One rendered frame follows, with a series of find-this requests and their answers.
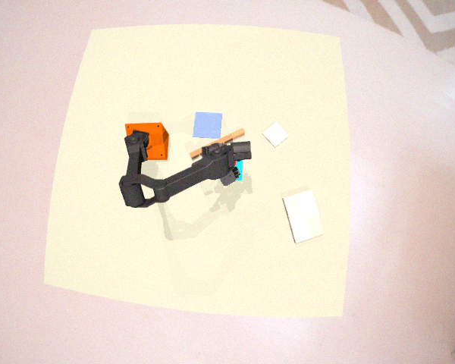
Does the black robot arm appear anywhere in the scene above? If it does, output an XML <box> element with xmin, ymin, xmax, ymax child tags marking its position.
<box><xmin>119</xmin><ymin>130</ymin><xmax>252</xmax><ymax>209</ymax></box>

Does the brown wooden bar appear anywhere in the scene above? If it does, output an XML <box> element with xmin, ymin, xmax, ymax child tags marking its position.
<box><xmin>190</xmin><ymin>128</ymin><xmax>245</xmax><ymax>159</ymax></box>

